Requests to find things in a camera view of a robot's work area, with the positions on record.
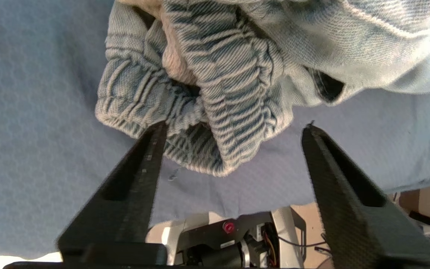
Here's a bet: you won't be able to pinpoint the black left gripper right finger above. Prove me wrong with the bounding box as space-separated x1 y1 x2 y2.
301 123 430 269

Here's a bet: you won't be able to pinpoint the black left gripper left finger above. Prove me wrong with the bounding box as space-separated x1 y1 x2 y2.
57 121 169 262

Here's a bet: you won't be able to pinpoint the light blue denim shorts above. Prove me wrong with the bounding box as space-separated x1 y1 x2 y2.
95 0 430 178

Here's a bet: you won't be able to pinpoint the white black robot base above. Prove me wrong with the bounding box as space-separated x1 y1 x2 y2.
146 205 307 269

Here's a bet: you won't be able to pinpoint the bed with blue sheet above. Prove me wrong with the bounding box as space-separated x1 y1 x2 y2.
0 0 430 259

